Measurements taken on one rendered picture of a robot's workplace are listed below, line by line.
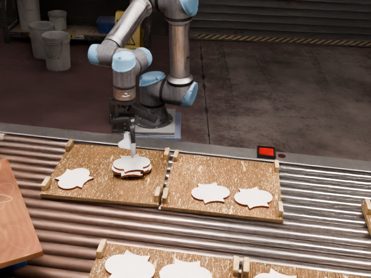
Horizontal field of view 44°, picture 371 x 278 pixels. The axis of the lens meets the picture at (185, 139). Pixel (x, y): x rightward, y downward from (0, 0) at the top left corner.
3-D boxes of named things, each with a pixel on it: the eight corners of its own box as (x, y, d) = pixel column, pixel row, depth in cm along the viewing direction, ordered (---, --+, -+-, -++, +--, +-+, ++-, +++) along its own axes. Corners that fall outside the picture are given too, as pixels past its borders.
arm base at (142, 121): (138, 111, 227) (137, 93, 222) (169, 112, 228) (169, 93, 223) (135, 126, 214) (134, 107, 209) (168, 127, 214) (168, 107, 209)
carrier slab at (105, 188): (70, 146, 190) (70, 143, 189) (170, 154, 188) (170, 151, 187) (40, 197, 160) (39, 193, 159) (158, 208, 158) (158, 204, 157)
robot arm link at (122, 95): (133, 80, 160) (137, 90, 153) (133, 93, 162) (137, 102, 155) (111, 82, 158) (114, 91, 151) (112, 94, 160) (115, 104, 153)
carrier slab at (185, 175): (174, 156, 187) (174, 153, 187) (277, 166, 184) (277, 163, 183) (160, 209, 157) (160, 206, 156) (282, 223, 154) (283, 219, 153)
